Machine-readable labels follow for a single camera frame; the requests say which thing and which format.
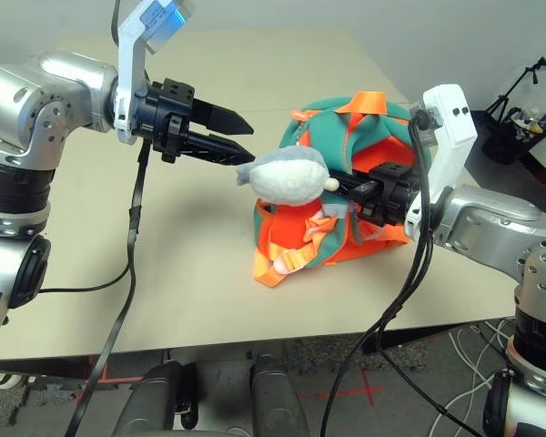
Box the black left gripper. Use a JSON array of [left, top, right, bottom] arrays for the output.
[[133, 77, 258, 168]]

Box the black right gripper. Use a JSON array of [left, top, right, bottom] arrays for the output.
[[329, 161, 423, 228]]

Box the grey white plush toy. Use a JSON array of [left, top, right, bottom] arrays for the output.
[[235, 146, 340, 206]]

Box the green orange backpack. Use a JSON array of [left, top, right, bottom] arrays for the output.
[[252, 90, 433, 289]]

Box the black storage bin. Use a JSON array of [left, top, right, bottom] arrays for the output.
[[480, 107, 546, 165]]

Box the dark grey robot right leg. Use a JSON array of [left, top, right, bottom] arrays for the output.
[[249, 352, 310, 437]]

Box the dark grey robot leg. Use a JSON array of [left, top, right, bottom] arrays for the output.
[[113, 359, 199, 437], [249, 352, 310, 437]]

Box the dark grey robot left leg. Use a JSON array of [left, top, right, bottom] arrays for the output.
[[113, 359, 199, 437]]

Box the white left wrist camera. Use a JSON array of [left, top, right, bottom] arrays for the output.
[[111, 0, 197, 147]]

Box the flat black left arm cable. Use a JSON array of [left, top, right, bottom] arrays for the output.
[[63, 0, 152, 437]]

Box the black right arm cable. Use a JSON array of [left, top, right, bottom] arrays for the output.
[[375, 108, 488, 437], [331, 108, 433, 437]]

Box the thin black arm wire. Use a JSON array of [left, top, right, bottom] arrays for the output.
[[35, 266, 136, 293]]

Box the white floor cable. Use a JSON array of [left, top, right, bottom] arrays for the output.
[[431, 377, 500, 437], [450, 318, 520, 388]]

